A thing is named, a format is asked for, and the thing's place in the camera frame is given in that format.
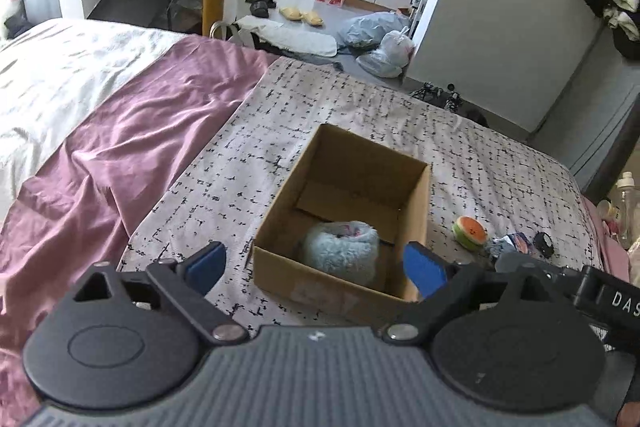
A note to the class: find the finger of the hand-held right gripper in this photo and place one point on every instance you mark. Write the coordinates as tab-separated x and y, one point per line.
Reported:
520	262

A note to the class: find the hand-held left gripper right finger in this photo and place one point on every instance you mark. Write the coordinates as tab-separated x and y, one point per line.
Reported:
425	269

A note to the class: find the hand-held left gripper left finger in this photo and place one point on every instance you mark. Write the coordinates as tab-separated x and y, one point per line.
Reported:
207	264

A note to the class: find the watermelon plush ball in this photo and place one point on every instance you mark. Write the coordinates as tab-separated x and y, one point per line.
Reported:
469	232

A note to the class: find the light blue fluffy sock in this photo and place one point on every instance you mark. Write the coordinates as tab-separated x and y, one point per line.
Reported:
340	249

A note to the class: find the cardboard box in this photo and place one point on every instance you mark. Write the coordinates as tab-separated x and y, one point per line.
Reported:
345	217

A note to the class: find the pink cloth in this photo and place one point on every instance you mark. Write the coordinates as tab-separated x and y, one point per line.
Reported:
607	252

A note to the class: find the clear baby bottle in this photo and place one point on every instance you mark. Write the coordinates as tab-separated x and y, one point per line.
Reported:
626	207

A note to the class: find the patterned grey blanket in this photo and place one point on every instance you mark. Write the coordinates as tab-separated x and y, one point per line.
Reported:
475	147

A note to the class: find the pink bed sheet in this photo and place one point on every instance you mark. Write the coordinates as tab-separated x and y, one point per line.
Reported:
125	147

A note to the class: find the grey headboard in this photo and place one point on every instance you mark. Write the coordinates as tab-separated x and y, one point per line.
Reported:
590	117

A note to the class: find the pair of grey shoes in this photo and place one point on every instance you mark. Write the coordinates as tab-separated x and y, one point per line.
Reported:
440	94

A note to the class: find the clear plastic bag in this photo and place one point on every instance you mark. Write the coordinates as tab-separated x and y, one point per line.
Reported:
378	63

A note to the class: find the white plastic bag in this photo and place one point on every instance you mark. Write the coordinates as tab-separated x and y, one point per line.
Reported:
397	45

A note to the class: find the white handbag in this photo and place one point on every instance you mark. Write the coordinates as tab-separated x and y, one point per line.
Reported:
235	34

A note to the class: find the white blanket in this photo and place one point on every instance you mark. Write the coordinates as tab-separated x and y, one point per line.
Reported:
60	77

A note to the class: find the white floor mat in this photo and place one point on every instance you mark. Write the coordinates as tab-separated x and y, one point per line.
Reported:
287	36

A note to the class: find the grey plastic bag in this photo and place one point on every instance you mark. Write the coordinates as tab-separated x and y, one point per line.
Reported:
372	28

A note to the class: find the yellow slipper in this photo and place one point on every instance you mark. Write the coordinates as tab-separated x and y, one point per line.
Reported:
291	13
313	17

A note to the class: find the black slippers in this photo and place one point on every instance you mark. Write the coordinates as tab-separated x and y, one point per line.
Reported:
260	4

